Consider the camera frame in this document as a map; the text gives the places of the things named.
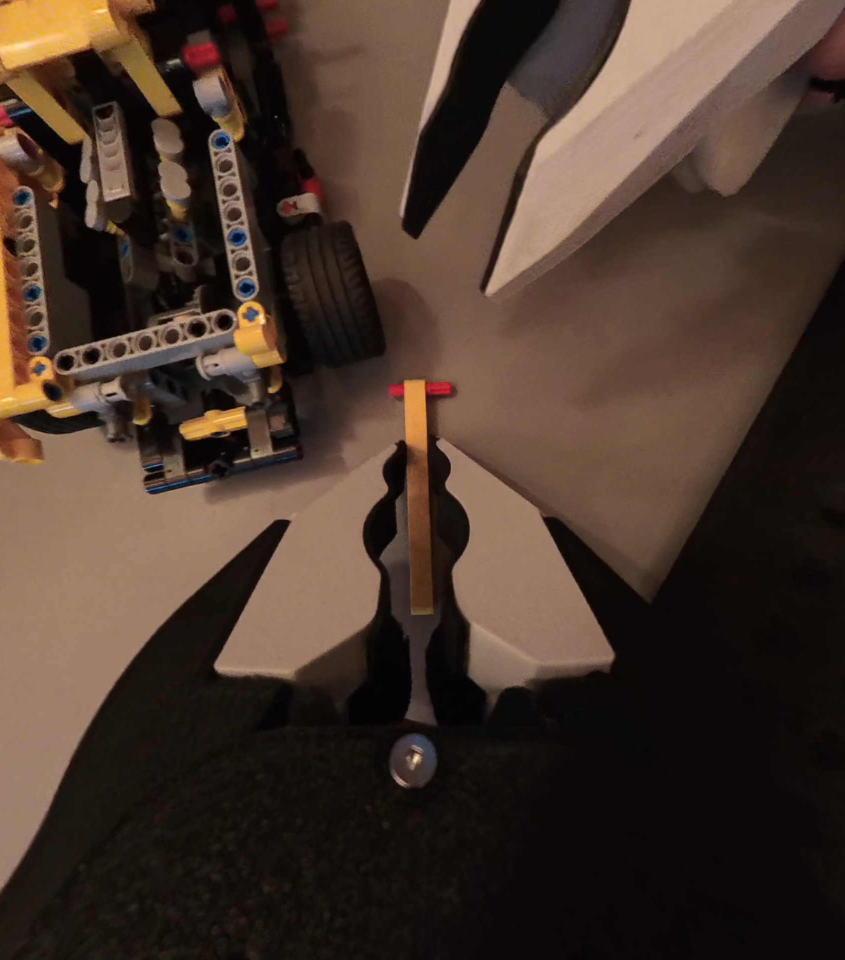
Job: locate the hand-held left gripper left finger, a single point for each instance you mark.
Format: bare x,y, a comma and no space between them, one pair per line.
318,593

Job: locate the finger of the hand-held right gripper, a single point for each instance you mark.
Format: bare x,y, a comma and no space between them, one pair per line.
663,90
438,90

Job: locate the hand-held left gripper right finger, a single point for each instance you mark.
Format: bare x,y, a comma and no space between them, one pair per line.
528,593

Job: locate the long yellow toy beam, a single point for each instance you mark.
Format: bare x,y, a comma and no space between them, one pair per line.
420,510

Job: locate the grey desk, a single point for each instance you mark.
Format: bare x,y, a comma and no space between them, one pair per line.
588,390

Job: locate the yellow toy car chassis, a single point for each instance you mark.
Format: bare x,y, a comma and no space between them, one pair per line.
123,225

